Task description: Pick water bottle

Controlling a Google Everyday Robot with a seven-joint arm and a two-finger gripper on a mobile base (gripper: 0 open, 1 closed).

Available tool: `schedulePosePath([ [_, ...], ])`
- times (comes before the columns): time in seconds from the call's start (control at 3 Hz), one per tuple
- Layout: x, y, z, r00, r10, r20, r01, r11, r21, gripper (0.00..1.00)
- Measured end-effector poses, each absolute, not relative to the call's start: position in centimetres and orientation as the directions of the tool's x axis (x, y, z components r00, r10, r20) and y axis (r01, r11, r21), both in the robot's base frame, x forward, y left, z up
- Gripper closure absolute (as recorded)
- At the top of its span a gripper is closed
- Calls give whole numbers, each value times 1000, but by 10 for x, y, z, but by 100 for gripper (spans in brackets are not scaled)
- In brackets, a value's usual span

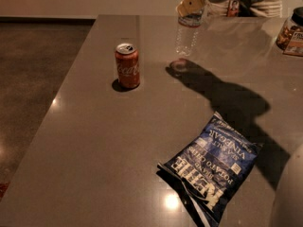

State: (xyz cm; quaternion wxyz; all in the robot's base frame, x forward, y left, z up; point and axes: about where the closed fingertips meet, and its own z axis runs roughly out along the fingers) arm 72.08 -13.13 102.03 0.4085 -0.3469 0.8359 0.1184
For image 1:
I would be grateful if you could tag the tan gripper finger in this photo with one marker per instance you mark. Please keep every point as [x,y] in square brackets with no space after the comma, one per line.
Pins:
[187,7]

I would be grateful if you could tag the clear plastic water bottle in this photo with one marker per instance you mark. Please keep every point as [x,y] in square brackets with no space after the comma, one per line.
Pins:
[187,32]

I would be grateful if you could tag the jar of nuts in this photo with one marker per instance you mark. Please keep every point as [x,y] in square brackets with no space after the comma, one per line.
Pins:
[290,37]

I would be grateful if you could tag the red Coca-Cola can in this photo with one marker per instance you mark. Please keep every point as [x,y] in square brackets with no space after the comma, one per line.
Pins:
[127,65]

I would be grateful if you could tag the blue Kettle chips bag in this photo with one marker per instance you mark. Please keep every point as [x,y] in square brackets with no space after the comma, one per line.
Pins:
[212,168]

